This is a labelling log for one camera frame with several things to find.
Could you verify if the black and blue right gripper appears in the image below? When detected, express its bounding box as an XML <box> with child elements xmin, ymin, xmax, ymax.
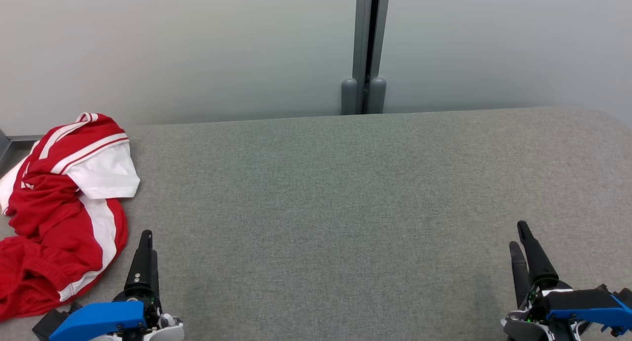
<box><xmin>501</xmin><ymin>221</ymin><xmax>632</xmax><ymax>341</ymax></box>

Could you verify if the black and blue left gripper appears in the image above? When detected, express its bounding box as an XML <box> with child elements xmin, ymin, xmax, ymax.
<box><xmin>49</xmin><ymin>229</ymin><xmax>171</xmax><ymax>341</ymax></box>

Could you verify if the red jersey with white sleeves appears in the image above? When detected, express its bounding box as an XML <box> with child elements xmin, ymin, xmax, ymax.
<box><xmin>0</xmin><ymin>113</ymin><xmax>141</xmax><ymax>238</ymax></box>

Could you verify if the grey wall base rail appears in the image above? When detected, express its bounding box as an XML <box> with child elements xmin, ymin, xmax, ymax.
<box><xmin>0</xmin><ymin>129</ymin><xmax>44</xmax><ymax>159</ymax></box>

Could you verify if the grey metal partition post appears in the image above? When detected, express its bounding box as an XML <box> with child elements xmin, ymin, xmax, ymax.
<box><xmin>352</xmin><ymin>0</ymin><xmax>392</xmax><ymax>114</ymax></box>

